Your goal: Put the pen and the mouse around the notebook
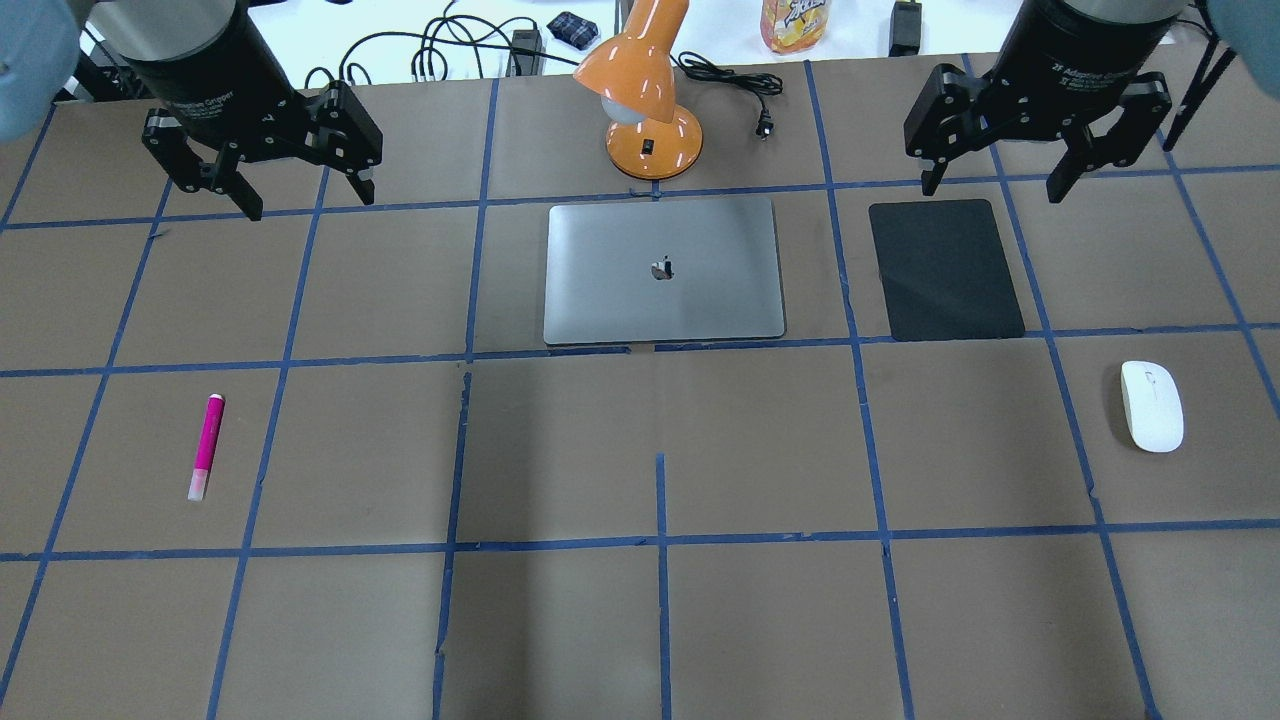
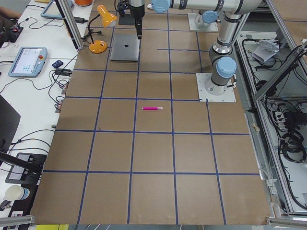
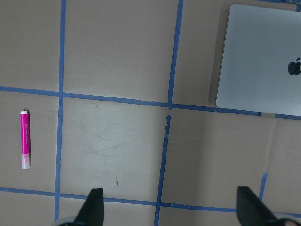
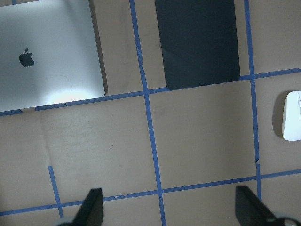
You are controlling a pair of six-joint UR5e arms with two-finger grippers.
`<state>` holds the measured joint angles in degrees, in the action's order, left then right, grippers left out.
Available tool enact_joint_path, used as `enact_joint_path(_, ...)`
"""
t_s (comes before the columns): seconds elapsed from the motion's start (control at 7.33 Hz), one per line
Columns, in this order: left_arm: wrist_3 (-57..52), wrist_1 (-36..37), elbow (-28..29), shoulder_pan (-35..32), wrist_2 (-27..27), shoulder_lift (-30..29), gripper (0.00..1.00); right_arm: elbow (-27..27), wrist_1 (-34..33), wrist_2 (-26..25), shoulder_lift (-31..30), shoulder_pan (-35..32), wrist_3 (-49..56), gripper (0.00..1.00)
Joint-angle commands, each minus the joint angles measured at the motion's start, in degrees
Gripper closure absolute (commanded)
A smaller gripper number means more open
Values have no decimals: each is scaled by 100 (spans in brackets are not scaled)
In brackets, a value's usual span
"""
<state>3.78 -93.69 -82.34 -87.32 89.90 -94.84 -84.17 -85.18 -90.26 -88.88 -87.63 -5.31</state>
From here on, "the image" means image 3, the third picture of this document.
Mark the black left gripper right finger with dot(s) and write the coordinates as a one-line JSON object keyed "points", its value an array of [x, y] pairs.
{"points": [[250, 210]]}

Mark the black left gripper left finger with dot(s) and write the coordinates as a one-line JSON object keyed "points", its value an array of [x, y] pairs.
{"points": [[92, 211]]}

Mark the pink highlighter pen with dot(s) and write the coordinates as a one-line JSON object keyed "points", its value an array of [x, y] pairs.
{"points": [[25, 139]]}

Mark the silver laptop notebook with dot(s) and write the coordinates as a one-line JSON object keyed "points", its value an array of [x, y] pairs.
{"points": [[261, 61]]}

